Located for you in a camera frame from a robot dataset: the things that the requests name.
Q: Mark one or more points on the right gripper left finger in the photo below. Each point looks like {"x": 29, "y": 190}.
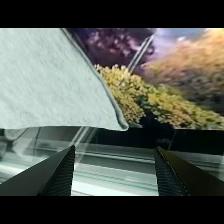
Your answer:
{"x": 50, "y": 176}

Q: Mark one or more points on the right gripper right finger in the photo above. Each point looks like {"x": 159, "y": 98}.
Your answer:
{"x": 181, "y": 176}

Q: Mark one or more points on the grey T-shirt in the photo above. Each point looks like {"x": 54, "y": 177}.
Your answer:
{"x": 50, "y": 80}

